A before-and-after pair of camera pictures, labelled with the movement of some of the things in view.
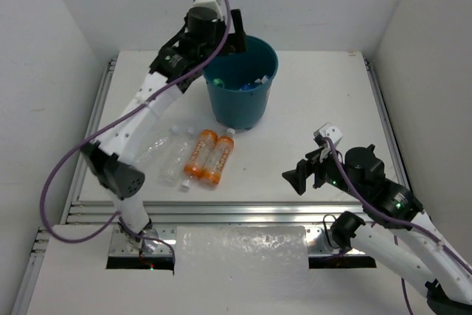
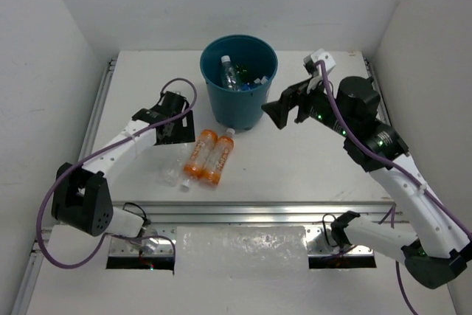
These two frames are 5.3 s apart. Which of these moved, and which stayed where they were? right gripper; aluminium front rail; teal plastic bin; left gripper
Moved: right gripper; left gripper
Stayed: aluminium front rail; teal plastic bin
